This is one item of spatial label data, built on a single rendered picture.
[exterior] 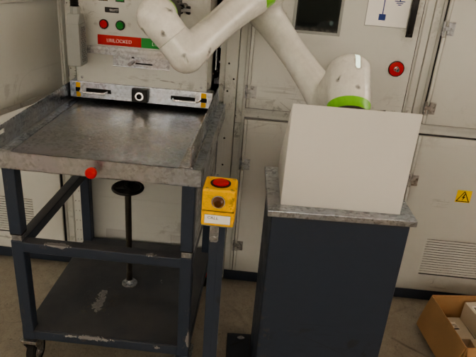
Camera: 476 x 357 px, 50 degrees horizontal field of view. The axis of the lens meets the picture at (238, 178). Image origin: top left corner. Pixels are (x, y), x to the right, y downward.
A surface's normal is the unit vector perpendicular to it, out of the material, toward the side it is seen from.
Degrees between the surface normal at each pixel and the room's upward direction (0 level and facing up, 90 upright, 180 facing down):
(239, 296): 0
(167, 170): 90
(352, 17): 90
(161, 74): 90
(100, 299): 0
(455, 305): 89
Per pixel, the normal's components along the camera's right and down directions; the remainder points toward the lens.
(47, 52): 0.94, 0.20
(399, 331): 0.07, -0.91
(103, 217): -0.07, 0.41
